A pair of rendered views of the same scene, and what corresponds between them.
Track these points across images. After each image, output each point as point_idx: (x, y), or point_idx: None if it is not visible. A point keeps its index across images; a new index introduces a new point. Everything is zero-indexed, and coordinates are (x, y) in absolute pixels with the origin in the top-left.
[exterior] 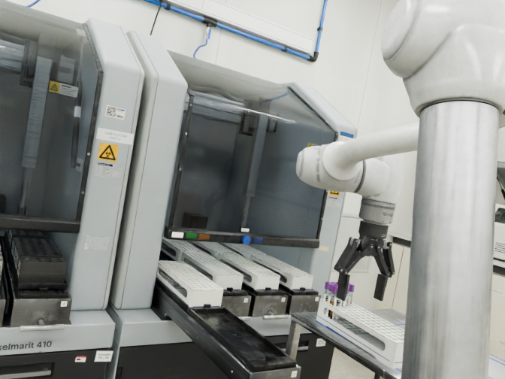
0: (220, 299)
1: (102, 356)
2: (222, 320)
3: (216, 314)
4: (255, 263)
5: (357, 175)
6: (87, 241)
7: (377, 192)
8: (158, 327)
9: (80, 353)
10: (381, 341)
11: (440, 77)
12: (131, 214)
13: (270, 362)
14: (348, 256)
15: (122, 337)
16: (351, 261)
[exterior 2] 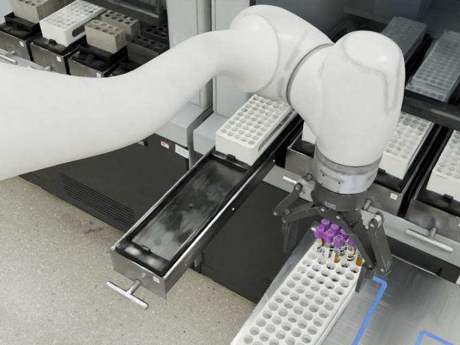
0: (248, 157)
1: (181, 151)
2: (222, 182)
3: (233, 171)
4: (425, 123)
5: (273, 89)
6: (174, 36)
7: (311, 131)
8: None
9: (163, 140)
10: (321, 335)
11: None
12: (211, 17)
13: (137, 252)
14: (284, 200)
15: (194, 143)
16: (298, 210)
